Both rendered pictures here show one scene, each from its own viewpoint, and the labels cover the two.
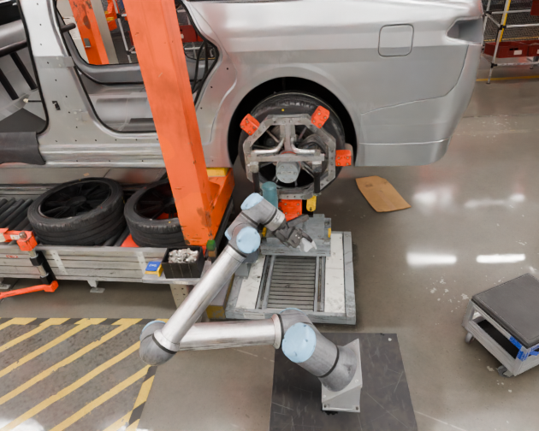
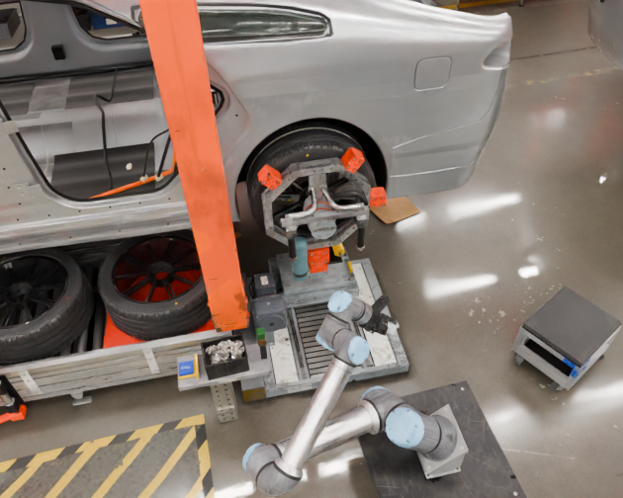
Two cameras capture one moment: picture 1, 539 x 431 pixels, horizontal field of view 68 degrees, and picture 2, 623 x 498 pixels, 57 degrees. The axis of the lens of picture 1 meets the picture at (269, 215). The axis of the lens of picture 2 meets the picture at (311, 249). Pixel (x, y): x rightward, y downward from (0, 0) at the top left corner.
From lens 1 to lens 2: 1.03 m
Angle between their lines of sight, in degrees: 19
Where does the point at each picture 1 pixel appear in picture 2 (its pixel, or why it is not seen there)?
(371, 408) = (469, 463)
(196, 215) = (232, 300)
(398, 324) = (449, 360)
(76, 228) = (44, 334)
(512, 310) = (561, 332)
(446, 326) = (493, 351)
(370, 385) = not seen: hidden behind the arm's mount
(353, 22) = (389, 57)
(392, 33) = (429, 66)
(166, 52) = (213, 146)
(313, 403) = (415, 474)
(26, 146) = not seen: outside the picture
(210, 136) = not seen: hidden behind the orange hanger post
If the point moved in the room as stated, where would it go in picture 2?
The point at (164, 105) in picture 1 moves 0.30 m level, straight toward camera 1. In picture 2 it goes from (205, 199) to (245, 243)
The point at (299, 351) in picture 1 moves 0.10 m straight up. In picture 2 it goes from (411, 438) to (414, 426)
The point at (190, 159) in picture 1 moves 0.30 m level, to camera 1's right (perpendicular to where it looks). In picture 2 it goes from (231, 247) to (299, 228)
